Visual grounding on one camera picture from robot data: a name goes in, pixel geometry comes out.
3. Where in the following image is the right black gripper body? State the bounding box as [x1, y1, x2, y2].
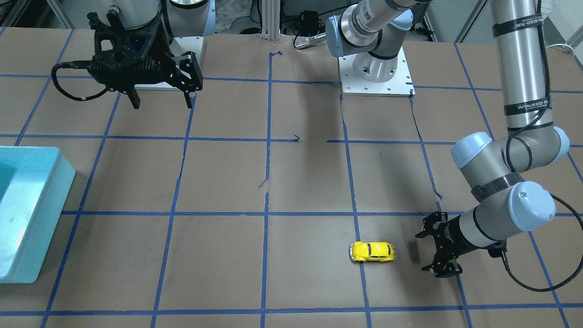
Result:
[87, 12, 203, 92]

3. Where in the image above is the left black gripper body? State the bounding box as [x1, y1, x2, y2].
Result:
[431, 216, 468, 273]

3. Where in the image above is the yellow toy beetle car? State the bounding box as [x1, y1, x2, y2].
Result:
[348, 241, 396, 263]

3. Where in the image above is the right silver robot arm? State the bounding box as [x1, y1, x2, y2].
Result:
[87, 0, 216, 109]

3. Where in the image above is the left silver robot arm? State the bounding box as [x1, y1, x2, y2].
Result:
[416, 0, 570, 277]

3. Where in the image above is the turquoise plastic bin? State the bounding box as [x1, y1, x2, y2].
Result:
[0, 147, 76, 284]

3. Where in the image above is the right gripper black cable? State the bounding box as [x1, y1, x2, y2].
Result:
[50, 61, 112, 102]

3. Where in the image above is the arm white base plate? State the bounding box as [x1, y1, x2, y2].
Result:
[132, 36, 204, 91]
[338, 47, 416, 97]

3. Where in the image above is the aluminium frame post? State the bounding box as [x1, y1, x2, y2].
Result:
[260, 0, 281, 43]

